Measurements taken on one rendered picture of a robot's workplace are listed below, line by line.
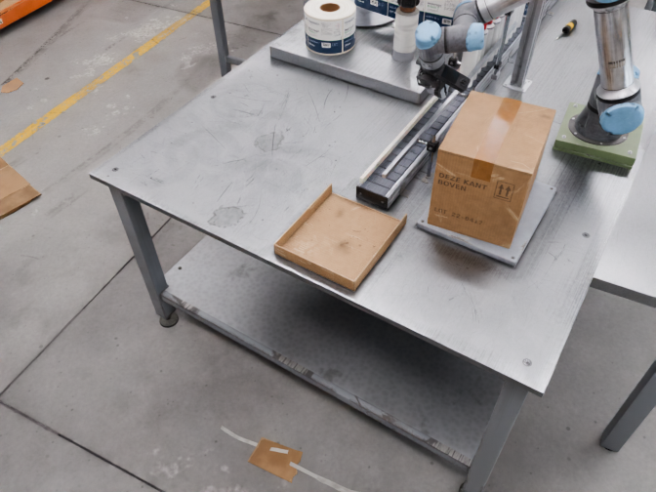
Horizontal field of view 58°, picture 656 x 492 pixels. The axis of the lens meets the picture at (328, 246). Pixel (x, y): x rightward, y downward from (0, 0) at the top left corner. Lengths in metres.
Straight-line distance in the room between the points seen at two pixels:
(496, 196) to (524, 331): 0.35
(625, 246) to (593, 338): 0.90
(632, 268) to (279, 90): 1.35
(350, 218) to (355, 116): 0.52
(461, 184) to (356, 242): 0.33
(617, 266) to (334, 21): 1.32
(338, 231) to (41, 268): 1.71
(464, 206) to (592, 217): 0.44
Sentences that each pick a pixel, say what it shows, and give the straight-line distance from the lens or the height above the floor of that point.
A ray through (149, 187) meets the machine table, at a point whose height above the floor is 0.83.
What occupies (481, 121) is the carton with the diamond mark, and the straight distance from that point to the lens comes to 1.67.
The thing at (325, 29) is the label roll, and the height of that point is 0.98.
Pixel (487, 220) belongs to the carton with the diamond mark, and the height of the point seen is 0.93.
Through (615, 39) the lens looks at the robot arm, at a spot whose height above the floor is 1.27.
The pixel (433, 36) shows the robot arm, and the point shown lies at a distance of 1.79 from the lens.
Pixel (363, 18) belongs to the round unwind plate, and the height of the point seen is 0.89.
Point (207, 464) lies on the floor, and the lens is 2.27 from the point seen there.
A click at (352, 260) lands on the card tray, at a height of 0.83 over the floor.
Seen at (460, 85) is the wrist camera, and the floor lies 1.04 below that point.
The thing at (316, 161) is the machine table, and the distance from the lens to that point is 1.95.
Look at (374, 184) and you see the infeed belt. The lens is 1.79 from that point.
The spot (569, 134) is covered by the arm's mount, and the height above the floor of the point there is 0.87.
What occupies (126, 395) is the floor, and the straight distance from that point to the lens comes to 2.48.
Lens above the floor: 2.05
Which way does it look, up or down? 47 degrees down
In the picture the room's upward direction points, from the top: 1 degrees counter-clockwise
